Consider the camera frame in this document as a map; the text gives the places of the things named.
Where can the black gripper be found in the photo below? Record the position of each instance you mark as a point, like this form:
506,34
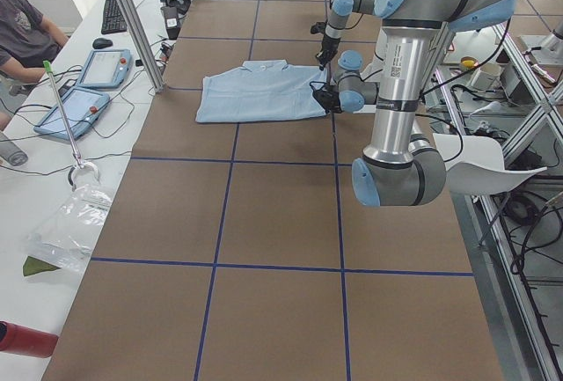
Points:
328,99
328,44

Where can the light blue button shirt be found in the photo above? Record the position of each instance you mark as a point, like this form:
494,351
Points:
271,90

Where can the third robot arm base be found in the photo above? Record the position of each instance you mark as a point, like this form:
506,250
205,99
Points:
544,51

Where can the orange green bowl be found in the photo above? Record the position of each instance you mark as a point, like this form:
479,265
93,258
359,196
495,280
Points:
468,63

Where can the white mug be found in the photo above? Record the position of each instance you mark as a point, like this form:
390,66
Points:
484,77

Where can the white curved plastic sheet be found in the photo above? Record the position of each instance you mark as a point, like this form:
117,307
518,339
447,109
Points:
480,169

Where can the black keyboard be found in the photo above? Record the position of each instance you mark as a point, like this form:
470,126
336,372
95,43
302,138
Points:
112,19

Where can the far teach pendant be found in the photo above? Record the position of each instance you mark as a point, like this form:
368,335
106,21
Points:
105,68

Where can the teach pendant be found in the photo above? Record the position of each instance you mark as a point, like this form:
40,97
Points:
105,68
82,106

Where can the black computer mouse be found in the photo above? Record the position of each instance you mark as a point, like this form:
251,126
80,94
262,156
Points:
101,43

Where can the near teach pendant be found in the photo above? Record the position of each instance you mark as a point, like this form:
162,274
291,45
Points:
82,106

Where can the reacher grabber tool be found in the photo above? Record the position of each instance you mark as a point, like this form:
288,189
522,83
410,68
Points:
80,163

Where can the seated person grey shirt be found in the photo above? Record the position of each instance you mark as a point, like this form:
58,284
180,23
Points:
28,39

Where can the clear plastic bag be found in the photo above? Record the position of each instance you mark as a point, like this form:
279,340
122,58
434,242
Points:
68,237

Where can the green cloth piece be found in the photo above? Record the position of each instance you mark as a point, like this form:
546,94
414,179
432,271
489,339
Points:
34,266

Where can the red bottle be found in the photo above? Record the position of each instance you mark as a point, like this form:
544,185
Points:
22,340

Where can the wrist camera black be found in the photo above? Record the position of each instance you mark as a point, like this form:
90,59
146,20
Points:
320,92
318,27

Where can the aluminium frame post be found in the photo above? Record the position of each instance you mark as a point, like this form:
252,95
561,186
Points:
141,42

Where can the aluminium rail frame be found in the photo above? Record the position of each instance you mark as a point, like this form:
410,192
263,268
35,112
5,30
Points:
505,96

